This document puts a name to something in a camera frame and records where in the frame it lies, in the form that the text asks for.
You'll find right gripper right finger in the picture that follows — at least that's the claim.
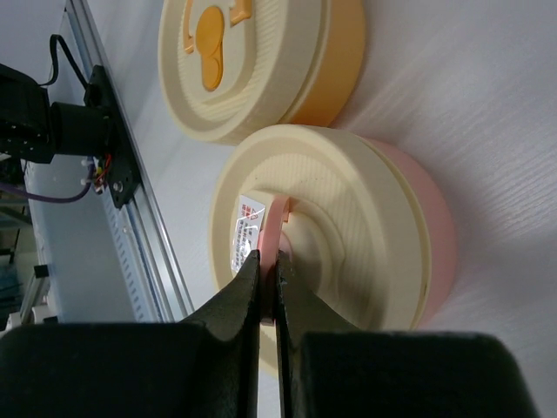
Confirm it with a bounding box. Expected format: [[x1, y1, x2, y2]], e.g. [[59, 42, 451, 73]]
[[275, 254, 539, 417]]

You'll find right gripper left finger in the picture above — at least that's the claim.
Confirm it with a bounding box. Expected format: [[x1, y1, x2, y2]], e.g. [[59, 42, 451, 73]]
[[1, 252, 259, 417]]

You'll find cream lid pink handle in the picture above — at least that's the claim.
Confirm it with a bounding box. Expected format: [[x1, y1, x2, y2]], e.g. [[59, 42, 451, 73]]
[[208, 123, 433, 375]]

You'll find pink lunch container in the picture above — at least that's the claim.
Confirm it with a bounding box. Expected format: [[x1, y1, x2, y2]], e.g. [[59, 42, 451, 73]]
[[365, 138, 458, 328]]

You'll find orange lunch container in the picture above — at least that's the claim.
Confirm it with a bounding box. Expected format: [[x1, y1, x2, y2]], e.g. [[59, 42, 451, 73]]
[[281, 0, 366, 126]]

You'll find cream lid orange handle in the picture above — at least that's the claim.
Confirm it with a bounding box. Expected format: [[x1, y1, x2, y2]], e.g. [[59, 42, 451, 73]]
[[158, 1, 332, 145]]

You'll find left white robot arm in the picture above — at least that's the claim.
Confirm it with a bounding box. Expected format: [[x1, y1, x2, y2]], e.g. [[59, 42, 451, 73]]
[[1, 64, 110, 164]]

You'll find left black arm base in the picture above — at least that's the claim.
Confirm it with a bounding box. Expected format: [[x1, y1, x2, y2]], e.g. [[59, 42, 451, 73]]
[[84, 64, 141, 209]]

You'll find aluminium front rail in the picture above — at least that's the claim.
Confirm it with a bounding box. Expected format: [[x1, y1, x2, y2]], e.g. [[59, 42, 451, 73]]
[[65, 1, 194, 322]]

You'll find perforated cable duct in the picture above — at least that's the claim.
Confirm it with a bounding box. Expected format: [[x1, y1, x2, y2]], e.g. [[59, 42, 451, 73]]
[[25, 165, 171, 324]]

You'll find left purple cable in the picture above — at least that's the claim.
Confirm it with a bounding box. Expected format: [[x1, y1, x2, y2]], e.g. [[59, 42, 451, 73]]
[[0, 173, 101, 204]]

